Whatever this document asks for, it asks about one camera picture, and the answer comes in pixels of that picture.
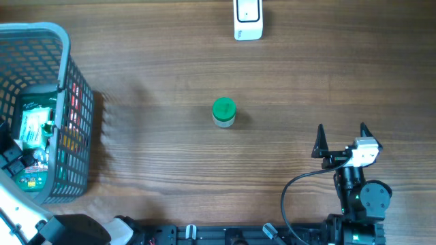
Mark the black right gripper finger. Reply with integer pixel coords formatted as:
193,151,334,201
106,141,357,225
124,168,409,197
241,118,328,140
313,124,328,152
360,122,383,150

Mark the green lid jar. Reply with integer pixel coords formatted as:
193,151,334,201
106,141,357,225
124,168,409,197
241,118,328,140
212,97,236,128

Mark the green glove package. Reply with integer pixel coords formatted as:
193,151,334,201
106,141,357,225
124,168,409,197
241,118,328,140
15,92,57,193

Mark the teal wipes packet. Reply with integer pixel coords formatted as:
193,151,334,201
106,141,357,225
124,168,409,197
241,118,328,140
18,108,51,150

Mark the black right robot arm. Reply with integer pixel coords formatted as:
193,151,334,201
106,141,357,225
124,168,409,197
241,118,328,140
311,123,392,244

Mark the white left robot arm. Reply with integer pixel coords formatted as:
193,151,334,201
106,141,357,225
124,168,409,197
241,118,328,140
1,180,134,245

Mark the white barcode scanner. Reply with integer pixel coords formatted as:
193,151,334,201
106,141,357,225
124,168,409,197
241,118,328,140
233,0,264,41

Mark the grey plastic basket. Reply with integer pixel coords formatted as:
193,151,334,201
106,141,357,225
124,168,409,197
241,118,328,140
1,22,95,204

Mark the black right camera cable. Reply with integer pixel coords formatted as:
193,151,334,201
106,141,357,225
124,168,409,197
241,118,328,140
280,159,352,245

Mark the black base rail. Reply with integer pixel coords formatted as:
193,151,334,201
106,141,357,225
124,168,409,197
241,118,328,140
136,223,386,245

